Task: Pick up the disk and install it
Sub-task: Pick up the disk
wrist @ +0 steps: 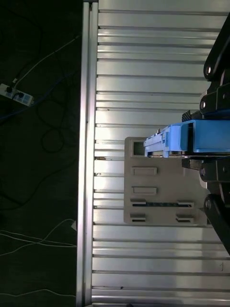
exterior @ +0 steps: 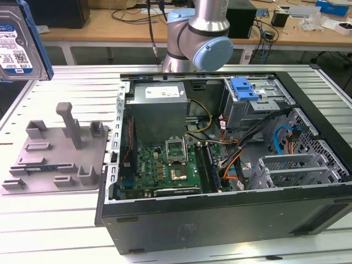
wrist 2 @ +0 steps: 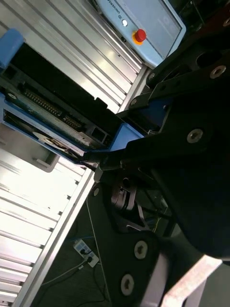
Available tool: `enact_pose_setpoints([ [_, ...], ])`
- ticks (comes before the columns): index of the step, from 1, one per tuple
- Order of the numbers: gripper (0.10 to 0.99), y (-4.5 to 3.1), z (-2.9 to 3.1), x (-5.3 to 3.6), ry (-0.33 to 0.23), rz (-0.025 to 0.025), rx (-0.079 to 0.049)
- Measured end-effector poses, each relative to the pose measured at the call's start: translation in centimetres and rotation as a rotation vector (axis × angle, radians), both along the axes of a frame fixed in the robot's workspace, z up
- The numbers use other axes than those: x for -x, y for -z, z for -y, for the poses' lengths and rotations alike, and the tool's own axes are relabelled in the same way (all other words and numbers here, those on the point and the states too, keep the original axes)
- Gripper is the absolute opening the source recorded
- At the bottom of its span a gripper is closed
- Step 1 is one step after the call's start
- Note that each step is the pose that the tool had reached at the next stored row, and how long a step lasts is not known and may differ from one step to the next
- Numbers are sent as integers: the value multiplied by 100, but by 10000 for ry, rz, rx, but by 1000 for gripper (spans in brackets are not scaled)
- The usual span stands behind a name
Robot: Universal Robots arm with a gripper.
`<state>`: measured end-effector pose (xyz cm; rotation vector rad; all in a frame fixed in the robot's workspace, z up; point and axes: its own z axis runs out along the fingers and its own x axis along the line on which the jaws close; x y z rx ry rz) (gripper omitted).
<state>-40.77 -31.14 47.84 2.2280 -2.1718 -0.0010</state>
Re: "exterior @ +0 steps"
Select hard disk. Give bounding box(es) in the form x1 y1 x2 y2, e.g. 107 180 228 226
0 0 55 82

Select grey metal disk bay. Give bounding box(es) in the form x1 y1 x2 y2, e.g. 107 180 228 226
247 152 351 190

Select metal socket cover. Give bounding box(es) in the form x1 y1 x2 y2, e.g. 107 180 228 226
164 136 190 166

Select grey power supply unit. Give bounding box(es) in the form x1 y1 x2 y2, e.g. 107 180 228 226
125 82 191 147

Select black RAM slot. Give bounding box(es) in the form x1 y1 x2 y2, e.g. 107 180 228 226
194 142 210 193
200 142 217 193

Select green motherboard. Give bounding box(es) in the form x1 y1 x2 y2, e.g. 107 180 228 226
118 137 224 194

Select CPU socket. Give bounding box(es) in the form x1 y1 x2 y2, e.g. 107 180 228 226
169 167 188 183

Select green RAM stick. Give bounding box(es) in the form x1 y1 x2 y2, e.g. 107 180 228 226
26 166 60 173
206 142 223 193

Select black graphics card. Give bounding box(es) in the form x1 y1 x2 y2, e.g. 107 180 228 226
152 186 202 197

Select grey metal drive cage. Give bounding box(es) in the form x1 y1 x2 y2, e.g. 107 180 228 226
222 78 296 136

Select blue plastic drive latch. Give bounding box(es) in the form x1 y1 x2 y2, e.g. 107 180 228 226
230 78 261 101

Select black open PC case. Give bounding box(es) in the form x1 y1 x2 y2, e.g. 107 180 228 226
95 70 352 255

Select grey parts rack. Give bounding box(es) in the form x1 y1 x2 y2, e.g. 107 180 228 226
0 102 111 196

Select large black box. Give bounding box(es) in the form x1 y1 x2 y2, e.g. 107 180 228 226
227 7 258 39

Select wooden desk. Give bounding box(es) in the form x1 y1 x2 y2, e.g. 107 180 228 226
0 0 352 47

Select small black box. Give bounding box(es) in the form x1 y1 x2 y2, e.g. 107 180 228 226
271 9 290 28

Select black computer tower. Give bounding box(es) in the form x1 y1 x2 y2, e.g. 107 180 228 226
26 0 91 29

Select blue cardboard box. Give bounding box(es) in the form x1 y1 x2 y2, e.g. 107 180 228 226
315 0 350 16

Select yellow power supply wires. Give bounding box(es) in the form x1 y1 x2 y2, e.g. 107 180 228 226
185 98 213 136

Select orange power wire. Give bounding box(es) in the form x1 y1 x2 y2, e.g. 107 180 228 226
219 158 240 182

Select black wire bundle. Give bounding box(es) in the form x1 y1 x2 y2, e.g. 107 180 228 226
235 108 292 190

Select blue data wire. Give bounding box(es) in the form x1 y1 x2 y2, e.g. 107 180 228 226
274 125 294 156

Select thin black hanging cable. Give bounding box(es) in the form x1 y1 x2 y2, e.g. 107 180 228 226
146 0 161 65

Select multicolour disk power wire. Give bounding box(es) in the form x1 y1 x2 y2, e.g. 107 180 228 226
285 128 303 155

